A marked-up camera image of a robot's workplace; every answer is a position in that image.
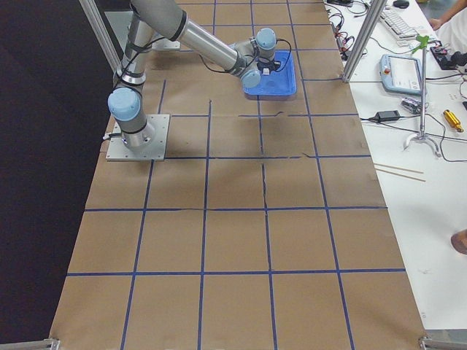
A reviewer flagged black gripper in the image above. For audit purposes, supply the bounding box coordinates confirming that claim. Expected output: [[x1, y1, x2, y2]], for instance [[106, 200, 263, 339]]
[[257, 61, 279, 74]]

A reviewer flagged blue plastic tray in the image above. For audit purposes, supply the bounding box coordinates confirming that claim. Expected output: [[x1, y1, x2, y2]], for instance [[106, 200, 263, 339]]
[[243, 50, 297, 98]]

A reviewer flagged person hand at edge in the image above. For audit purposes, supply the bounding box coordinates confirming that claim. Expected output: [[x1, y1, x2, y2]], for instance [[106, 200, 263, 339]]
[[450, 230, 467, 254]]

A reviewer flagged black power adapter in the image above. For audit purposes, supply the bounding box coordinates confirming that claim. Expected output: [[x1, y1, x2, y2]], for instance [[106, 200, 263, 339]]
[[374, 110, 401, 123]]

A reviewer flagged teach pendant tablet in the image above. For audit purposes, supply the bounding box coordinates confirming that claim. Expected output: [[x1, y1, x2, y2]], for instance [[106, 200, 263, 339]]
[[379, 54, 422, 96]]

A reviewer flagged white computer keyboard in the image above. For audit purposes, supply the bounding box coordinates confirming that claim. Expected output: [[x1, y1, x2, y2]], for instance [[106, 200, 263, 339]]
[[379, 9, 418, 41]]

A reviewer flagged black computer mouse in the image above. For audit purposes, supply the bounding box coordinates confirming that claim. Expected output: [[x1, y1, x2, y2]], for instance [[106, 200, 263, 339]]
[[392, 0, 410, 9]]

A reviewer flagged silver tripod stand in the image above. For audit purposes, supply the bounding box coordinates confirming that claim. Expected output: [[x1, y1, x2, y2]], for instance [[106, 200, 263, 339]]
[[404, 35, 441, 158]]

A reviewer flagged wooden chopstick pair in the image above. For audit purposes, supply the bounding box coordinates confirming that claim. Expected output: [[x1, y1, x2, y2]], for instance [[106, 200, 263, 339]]
[[374, 163, 426, 182]]

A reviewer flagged person in white shirt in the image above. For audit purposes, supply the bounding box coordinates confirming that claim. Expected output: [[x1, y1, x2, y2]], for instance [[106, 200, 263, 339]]
[[428, 0, 466, 53]]

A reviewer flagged yellow cylindrical tool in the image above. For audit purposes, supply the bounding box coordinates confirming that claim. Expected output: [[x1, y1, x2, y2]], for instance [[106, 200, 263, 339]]
[[443, 109, 464, 133]]

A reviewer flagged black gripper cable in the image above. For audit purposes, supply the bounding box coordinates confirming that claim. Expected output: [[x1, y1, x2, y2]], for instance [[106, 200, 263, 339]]
[[198, 34, 293, 74]]

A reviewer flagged right side frame post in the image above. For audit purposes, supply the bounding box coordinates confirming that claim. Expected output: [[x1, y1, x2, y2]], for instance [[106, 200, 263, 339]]
[[341, 0, 386, 83]]

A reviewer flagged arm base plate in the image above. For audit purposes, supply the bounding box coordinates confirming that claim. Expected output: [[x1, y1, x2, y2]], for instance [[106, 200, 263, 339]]
[[106, 114, 170, 161]]

